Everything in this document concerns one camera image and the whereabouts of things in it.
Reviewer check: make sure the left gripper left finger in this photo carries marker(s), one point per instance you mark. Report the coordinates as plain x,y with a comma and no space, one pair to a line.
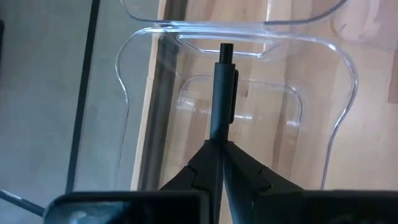
202,168

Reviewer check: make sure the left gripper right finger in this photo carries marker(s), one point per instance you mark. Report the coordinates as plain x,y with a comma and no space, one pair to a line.
245,174

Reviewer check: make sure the black click pen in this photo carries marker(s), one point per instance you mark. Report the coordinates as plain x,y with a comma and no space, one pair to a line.
222,93

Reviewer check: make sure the black aluminium table frame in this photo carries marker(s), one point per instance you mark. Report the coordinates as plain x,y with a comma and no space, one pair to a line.
161,93

